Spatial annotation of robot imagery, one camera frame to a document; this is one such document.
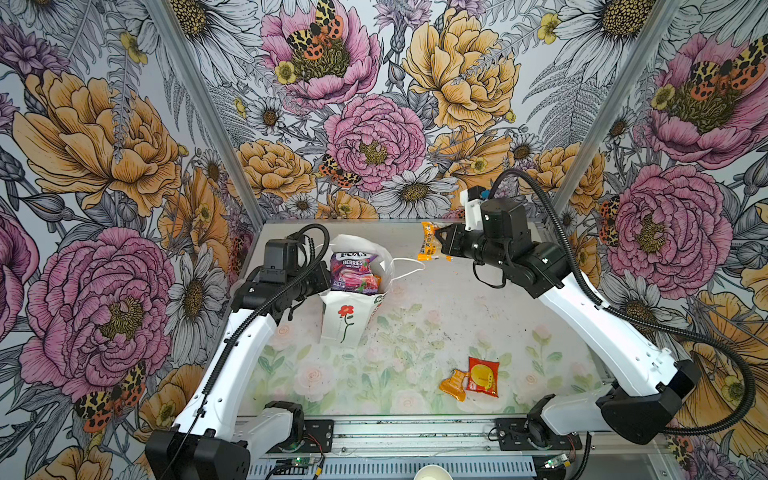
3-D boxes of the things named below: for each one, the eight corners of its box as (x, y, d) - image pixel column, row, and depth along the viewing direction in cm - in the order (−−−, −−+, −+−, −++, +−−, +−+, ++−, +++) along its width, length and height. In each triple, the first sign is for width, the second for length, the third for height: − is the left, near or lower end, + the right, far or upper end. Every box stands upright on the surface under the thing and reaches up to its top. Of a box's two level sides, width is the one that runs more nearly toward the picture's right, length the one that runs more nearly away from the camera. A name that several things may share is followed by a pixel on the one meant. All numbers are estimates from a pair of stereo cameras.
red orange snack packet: (466, 390, 83) (467, 387, 82) (468, 359, 89) (470, 355, 87) (497, 397, 82) (499, 395, 80) (497, 365, 88) (499, 362, 86)
